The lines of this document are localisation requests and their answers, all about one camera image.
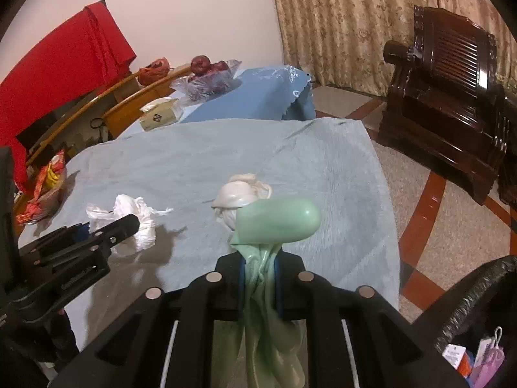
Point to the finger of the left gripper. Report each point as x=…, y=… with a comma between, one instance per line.
x=84, y=262
x=57, y=240

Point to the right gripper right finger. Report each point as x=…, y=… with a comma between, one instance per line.
x=355, y=340

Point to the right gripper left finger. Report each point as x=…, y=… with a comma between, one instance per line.
x=163, y=339

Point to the green rubber glove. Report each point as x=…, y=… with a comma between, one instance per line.
x=271, y=344

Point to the black trash bin bag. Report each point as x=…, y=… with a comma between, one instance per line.
x=472, y=309

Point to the orange sponge cloth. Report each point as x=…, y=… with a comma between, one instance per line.
x=465, y=366

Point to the light wooden tv cabinet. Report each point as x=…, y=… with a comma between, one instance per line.
x=92, y=118

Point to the tissue box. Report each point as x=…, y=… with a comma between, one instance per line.
x=160, y=112

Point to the grey-blue table cloth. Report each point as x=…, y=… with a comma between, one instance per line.
x=179, y=170

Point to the red plastic bag on cabinet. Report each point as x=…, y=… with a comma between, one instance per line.
x=155, y=71

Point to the red cloth cover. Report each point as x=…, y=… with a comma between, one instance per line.
x=85, y=53

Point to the glass fruit bowl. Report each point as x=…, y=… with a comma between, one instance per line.
x=198, y=89

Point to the red apples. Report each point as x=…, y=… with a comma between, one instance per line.
x=201, y=65

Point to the dark wooden armchair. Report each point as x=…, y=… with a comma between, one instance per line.
x=445, y=107

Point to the blue plastic table cover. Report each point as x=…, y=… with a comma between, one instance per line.
x=280, y=93

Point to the beige patterned curtain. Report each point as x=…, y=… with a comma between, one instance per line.
x=340, y=42

